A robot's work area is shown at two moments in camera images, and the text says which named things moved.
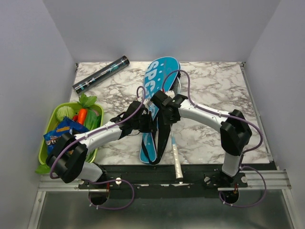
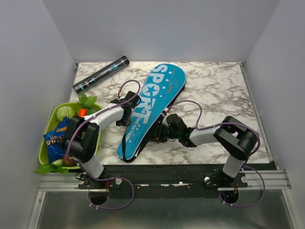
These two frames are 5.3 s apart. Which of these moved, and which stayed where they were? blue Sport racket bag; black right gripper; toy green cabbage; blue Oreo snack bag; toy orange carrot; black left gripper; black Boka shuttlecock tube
Moved: black right gripper; black left gripper; blue Sport racket bag
Stayed: toy orange carrot; blue Oreo snack bag; black Boka shuttlecock tube; toy green cabbage
